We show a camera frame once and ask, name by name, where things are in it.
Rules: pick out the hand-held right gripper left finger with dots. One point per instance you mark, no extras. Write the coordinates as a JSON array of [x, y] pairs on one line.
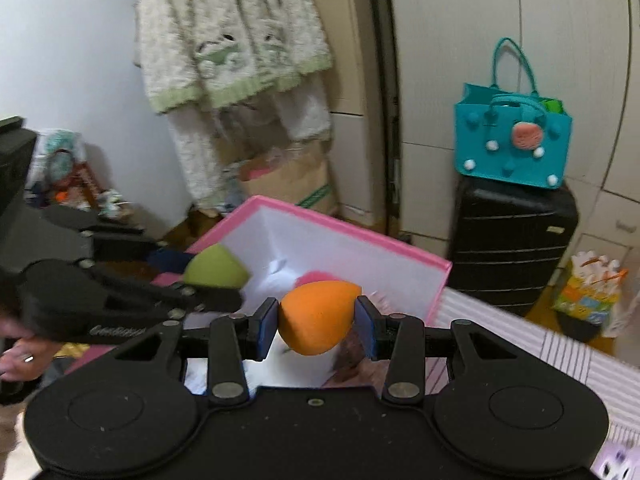
[[267, 327]]

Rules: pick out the grey wooden wardrobe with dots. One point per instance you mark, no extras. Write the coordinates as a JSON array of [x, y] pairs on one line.
[[450, 60]]

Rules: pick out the cream fleece jacket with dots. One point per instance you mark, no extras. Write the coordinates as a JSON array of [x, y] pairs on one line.
[[225, 20]]

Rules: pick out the pile of small toys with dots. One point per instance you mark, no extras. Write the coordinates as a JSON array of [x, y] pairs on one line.
[[65, 170]]

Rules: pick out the pink striped bed sheet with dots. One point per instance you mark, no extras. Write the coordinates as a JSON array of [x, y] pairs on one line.
[[550, 360]]

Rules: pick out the cream fleece pants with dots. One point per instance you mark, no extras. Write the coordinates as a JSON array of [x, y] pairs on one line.
[[200, 160]]

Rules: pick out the black clothes rack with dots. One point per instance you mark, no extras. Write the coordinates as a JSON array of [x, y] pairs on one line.
[[387, 110]]

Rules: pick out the brown paper bag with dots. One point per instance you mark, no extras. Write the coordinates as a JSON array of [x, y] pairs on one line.
[[290, 185]]

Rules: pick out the green egg-shaped sponge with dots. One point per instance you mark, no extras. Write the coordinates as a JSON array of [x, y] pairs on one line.
[[215, 267]]

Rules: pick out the orange egg-shaped sponge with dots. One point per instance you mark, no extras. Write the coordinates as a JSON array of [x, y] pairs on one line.
[[315, 317]]

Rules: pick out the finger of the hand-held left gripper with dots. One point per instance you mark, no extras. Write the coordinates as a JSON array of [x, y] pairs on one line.
[[210, 300], [165, 261]]

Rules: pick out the clear plastic bag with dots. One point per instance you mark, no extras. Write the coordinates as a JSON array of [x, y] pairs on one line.
[[622, 320]]

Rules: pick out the red strawberry plush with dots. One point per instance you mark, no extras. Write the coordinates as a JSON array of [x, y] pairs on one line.
[[315, 276]]

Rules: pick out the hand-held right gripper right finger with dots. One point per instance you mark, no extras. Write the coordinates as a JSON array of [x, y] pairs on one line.
[[367, 327]]

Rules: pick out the person's left hand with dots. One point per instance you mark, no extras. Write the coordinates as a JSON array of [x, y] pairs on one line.
[[20, 350]]

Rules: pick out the pink cardboard box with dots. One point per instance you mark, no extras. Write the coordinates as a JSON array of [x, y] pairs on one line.
[[310, 240]]

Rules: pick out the light wooden cabinet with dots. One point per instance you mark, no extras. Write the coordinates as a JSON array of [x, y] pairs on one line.
[[350, 60]]

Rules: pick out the colourful snack box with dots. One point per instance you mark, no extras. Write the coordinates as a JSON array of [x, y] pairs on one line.
[[585, 300]]

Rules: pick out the black suitcase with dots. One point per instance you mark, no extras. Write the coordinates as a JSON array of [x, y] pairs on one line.
[[510, 240]]

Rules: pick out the teal felt tote bag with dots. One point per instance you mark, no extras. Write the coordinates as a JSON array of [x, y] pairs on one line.
[[475, 130]]

